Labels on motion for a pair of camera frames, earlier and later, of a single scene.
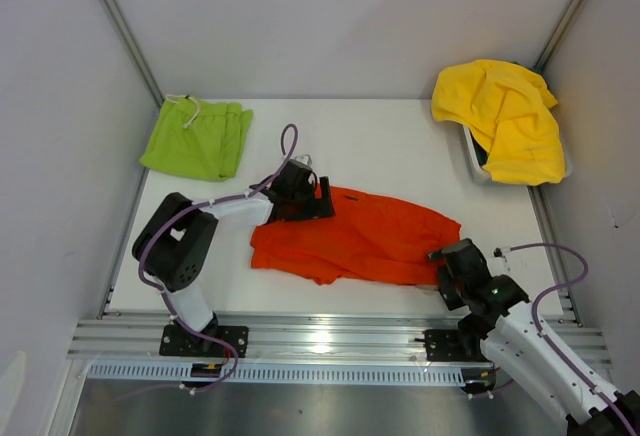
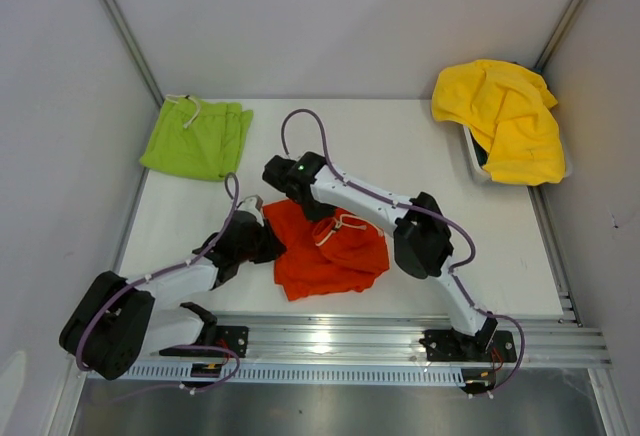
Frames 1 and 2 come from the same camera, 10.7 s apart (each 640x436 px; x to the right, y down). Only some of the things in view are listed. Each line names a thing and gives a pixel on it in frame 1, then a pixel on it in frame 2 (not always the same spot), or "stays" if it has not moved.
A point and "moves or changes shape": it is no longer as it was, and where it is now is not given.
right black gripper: x=449 y=295 → x=321 y=214
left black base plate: x=177 y=341 stays
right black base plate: x=447 y=345 stays
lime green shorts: x=198 y=139 stays
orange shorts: x=369 y=238 moves or changes shape
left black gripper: x=318 y=207 → x=273 y=247
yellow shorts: x=507 y=107 stays
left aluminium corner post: x=124 y=28 stays
